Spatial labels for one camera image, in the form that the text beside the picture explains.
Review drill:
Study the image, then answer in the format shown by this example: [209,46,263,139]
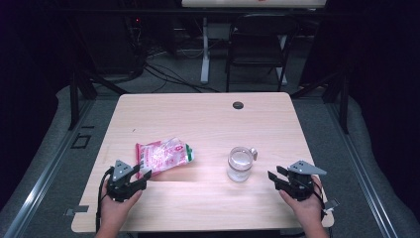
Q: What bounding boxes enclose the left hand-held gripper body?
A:
[106,160,149,203]

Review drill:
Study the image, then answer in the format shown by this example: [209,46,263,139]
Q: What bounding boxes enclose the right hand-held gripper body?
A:
[279,160,328,202]

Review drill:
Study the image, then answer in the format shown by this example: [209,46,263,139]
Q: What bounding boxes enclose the pink plastic snack bag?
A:
[135,137,196,181]

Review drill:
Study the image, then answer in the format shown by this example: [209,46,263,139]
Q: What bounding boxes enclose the clear glass jar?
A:
[226,146,259,183]

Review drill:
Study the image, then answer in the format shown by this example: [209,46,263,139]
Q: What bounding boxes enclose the person's left hand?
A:
[98,179,144,228]

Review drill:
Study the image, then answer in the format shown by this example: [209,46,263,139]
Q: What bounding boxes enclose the person's right hand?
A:
[278,177,327,228]

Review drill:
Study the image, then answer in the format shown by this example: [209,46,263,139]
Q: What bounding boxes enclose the grey tape strip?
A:
[323,197,341,213]
[63,204,90,217]

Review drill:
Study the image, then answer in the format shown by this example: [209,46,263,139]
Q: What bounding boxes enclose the black metal stand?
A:
[67,63,131,132]
[290,69,351,135]

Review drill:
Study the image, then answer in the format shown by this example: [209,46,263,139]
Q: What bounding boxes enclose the black equipment with red light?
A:
[77,13,147,75]

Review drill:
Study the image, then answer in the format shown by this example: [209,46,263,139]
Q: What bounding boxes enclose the white desk leg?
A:
[199,17,212,85]

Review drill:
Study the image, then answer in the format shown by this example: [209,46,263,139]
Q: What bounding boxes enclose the black folding chair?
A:
[225,13,300,93]

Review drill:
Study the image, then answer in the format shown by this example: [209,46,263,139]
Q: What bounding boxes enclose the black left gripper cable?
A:
[95,166,115,233]

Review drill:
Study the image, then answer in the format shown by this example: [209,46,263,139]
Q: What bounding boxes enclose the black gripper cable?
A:
[95,166,115,233]
[311,178,327,221]

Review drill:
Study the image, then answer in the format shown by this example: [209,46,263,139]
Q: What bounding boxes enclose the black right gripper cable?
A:
[311,178,327,221]

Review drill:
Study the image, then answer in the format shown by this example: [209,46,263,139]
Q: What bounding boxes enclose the aluminium floor rail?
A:
[2,98,96,238]
[325,98,400,238]

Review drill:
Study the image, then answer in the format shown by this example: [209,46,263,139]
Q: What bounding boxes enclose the black floor cables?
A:
[142,61,221,94]

